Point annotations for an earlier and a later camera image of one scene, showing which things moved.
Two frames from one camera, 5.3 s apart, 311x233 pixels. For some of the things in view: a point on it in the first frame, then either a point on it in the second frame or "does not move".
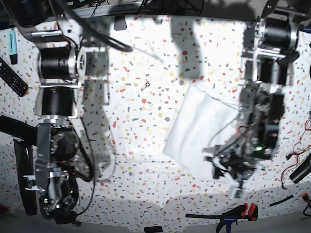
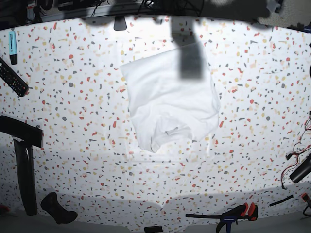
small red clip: x=305 y=196 does not move
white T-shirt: x=201 y=120 -> x=166 y=109
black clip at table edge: x=120 y=23 does not move
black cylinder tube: x=302 y=170 does not move
